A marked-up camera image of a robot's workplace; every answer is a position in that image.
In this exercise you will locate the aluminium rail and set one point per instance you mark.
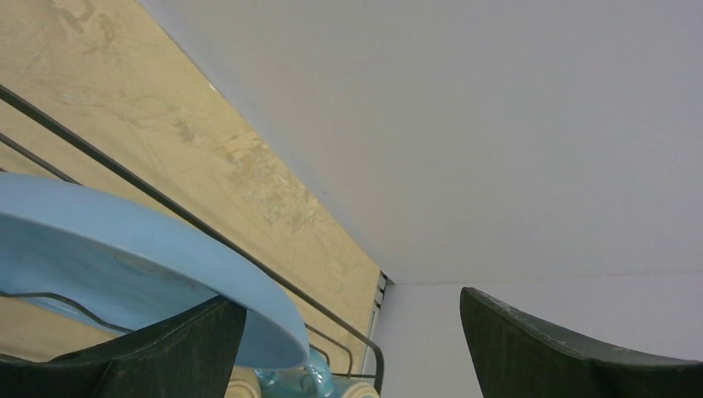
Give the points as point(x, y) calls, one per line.
point(369, 359)

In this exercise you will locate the beige floral bowl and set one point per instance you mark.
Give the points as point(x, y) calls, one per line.
point(243, 383)

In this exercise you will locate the blue butterfly mug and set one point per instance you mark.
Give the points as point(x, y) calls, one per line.
point(313, 380)

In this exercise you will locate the black wire dish rack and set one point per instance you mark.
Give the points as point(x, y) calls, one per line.
point(61, 131)

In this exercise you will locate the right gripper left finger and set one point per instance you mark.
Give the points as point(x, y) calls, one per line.
point(190, 354)

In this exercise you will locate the light blue plate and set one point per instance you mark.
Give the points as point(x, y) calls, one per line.
point(104, 260)

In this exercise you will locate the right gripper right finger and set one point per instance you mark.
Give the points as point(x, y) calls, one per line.
point(515, 354)

